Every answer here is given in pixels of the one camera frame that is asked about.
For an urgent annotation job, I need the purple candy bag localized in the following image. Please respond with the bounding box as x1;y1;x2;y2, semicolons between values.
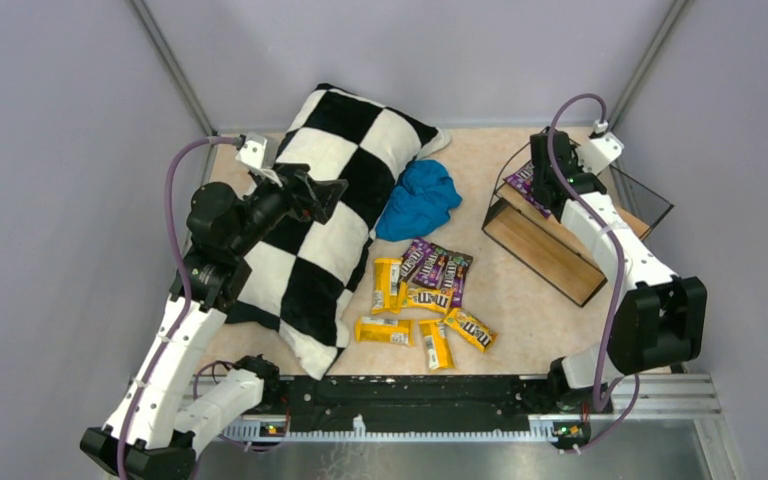
399;237;432;282
412;243;450;289
440;252;474;308
504;160;551;218

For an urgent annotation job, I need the yellow candy bag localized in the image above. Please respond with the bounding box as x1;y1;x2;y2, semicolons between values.
370;258;402;315
443;308;497;352
399;282;453;315
419;319;456;373
354;316;414;346

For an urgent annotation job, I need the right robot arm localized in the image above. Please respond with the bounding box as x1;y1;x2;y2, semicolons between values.
530;129;708;410

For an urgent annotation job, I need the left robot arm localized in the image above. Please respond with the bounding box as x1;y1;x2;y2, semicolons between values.
80;164;348;479

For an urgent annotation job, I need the purple candy bag on shelf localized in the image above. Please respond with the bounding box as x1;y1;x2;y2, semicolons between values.
504;160;551;218

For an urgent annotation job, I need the black white checkered pillow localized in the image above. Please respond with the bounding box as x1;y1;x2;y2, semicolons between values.
227;83;451;379

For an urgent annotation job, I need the blue crumpled cloth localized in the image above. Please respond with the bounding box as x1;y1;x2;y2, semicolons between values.
375;159;463;242

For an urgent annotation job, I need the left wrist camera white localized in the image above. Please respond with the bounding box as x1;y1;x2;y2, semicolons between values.
235;133;284;187

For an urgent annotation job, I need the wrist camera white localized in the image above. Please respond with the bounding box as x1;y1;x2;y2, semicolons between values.
575;120;624;175
235;133;284;187

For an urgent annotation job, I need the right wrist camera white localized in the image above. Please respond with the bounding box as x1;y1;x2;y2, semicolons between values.
575;120;624;175

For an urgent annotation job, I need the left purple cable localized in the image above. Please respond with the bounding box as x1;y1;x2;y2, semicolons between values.
116;135;243;480

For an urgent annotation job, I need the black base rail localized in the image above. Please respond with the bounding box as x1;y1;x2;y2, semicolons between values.
178;373;723;445

